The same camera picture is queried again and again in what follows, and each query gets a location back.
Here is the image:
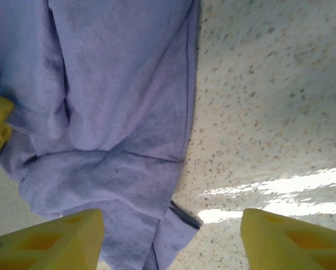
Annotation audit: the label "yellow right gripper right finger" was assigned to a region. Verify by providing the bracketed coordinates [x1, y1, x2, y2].
[240, 208, 336, 270]

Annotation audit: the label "purple t-shirt with white print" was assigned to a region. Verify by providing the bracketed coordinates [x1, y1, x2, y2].
[0, 0, 204, 270]

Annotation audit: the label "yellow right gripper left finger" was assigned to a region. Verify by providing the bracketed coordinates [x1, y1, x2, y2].
[0, 208, 105, 270]

